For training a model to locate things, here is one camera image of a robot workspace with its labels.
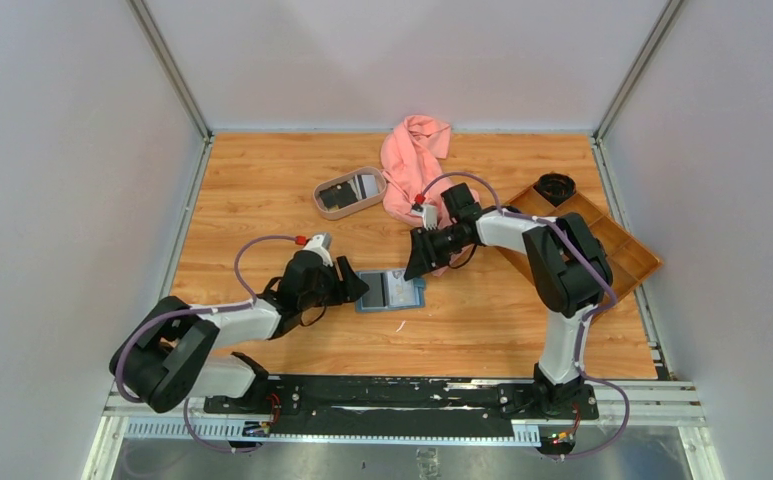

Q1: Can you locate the black card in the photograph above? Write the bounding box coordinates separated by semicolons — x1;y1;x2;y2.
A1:
361;272;387;309
318;182;359;211

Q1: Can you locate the blue leather card holder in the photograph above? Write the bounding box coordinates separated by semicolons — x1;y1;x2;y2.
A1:
355;268;426;314

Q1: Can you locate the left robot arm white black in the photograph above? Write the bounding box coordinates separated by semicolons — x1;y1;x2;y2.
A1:
109;251;369;413

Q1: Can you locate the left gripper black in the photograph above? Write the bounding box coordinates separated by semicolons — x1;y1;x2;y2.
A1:
299;256;368;311

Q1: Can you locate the pink oval tray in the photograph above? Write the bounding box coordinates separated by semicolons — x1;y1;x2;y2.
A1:
312;166;387;221

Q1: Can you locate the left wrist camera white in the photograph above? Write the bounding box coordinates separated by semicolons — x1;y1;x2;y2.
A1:
303;232;333;266

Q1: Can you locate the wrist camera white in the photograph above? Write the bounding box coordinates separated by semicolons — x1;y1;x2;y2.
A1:
411;203;440;231
303;232;333;266

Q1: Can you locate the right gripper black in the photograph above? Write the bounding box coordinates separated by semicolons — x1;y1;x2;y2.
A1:
404;222;471;281

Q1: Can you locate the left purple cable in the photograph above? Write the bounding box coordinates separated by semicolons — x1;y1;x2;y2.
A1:
112;234;309;456

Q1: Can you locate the purple cable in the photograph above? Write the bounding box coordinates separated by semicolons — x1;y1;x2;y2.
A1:
413;172;632;461
112;234;309;456

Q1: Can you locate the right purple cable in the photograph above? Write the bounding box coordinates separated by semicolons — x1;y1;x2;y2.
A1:
413;172;632;461

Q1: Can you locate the black tape roll upper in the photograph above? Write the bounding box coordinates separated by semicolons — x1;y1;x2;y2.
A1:
534;172;577;207

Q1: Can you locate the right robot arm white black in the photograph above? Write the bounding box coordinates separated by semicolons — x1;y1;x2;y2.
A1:
404;183;617;418

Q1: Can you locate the aluminium rail frame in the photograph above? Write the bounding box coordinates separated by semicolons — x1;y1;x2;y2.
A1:
83;380;722;479

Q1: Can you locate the pink cloth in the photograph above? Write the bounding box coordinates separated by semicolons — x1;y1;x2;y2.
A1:
379;115;483;278

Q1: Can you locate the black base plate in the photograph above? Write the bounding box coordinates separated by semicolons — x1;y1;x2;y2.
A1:
202;375;599;438

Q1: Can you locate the wooden compartment tray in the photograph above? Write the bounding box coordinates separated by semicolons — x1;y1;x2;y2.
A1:
489;185;662;318

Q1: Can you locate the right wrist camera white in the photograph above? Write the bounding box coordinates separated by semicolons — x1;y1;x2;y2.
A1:
411;203;440;231

